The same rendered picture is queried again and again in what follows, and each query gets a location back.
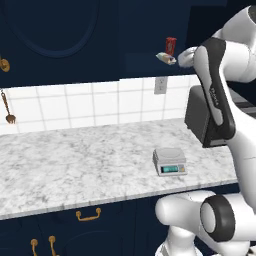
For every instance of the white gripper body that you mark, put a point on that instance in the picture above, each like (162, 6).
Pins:
(187, 58)

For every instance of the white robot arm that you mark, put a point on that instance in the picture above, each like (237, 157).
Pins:
(245, 160)

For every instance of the wrapped snack bar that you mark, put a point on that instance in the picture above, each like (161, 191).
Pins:
(165, 58)

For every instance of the grey digital scale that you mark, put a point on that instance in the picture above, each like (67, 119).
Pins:
(168, 158)

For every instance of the navy cabinet door with oval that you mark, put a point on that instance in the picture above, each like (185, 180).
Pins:
(60, 40)

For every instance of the gold cabinet knob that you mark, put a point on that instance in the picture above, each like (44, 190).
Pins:
(4, 65)

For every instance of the navy base cabinet door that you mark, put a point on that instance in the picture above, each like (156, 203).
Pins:
(100, 243)
(16, 238)

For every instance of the red box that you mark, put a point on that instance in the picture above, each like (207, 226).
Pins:
(171, 45)

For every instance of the black toaster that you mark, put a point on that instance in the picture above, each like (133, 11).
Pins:
(196, 113)

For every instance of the navy drawer front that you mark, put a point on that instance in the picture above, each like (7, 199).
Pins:
(116, 215)

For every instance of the white wall outlet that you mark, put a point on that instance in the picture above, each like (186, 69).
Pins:
(160, 85)

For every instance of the navy open wall cabinet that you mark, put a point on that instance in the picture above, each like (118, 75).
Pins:
(143, 36)

